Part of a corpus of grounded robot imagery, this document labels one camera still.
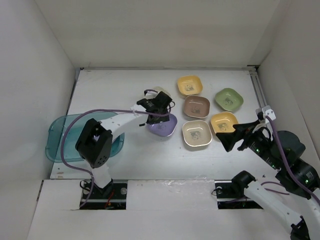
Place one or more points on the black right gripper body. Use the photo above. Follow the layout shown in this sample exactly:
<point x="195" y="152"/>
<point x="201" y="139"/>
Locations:
<point x="259" y="142"/>

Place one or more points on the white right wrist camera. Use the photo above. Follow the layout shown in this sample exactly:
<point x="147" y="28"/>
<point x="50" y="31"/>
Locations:
<point x="266" y="112"/>

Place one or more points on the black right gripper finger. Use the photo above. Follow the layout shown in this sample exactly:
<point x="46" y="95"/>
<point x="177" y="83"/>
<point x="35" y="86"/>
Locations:
<point x="229" y="139"/>
<point x="249" y="127"/>

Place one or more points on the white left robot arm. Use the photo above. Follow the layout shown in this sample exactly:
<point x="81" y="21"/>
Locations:
<point x="95" y="141"/>

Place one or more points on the yellow panda plate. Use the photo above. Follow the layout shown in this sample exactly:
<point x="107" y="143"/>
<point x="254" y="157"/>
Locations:
<point x="223" y="122"/>
<point x="189" y="85"/>

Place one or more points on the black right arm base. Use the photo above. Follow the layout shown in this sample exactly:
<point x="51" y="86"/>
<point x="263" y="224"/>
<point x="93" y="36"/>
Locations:
<point x="230" y="193"/>

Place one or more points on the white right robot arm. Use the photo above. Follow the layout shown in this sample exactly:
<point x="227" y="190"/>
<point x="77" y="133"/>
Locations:
<point x="282" y="151"/>

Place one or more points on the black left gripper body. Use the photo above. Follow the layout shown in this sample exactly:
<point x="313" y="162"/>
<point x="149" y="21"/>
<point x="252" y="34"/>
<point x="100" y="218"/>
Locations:
<point x="163" y="111"/>

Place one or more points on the aluminium rail frame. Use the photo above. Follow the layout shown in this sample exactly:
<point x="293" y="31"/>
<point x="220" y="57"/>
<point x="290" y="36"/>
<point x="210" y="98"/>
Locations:
<point x="120" y="88"/>

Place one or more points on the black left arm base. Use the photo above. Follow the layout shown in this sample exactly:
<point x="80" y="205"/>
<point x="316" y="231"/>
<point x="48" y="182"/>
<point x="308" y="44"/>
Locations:
<point x="112" y="197"/>

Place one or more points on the brown panda plate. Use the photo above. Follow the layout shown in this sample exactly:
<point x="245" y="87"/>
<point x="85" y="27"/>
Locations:
<point x="196" y="106"/>

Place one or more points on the cream panda plate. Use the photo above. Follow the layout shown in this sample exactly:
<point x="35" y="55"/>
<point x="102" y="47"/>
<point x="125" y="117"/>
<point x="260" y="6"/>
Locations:
<point x="196" y="135"/>
<point x="153" y="92"/>

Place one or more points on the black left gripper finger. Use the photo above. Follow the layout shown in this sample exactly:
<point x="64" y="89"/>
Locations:
<point x="161" y="118"/>
<point x="151" y="119"/>

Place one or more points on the green panda plate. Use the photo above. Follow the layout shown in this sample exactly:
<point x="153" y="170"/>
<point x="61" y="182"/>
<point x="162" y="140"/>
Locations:
<point x="229" y="99"/>

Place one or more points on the teal transparent plastic bin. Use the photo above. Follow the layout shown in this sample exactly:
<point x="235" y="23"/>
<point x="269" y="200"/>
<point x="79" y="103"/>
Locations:
<point x="58" y="128"/>

